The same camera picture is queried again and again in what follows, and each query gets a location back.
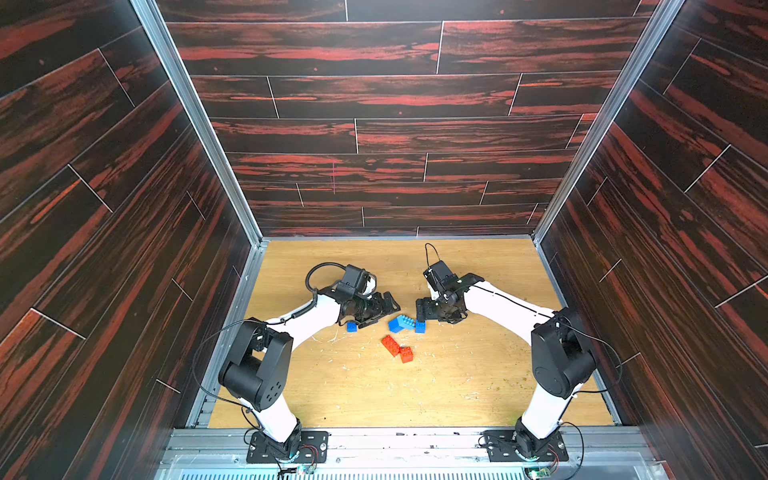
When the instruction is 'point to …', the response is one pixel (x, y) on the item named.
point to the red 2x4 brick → (391, 345)
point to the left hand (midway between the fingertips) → (393, 313)
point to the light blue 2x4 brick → (401, 323)
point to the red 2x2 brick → (406, 354)
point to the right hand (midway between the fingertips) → (434, 312)
